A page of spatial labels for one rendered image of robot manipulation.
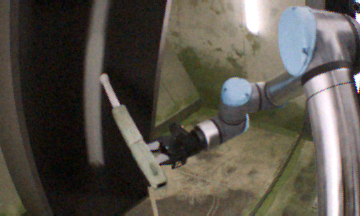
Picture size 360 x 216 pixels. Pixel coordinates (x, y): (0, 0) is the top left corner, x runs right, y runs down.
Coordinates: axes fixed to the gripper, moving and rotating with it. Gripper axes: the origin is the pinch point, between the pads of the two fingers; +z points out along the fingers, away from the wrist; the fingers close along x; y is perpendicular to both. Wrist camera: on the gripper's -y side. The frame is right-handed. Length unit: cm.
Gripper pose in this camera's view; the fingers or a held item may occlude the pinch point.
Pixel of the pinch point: (140, 159)
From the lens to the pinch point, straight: 97.8
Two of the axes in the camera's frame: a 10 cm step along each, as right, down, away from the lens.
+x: -4.8, -6.7, 5.6
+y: -0.3, 6.5, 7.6
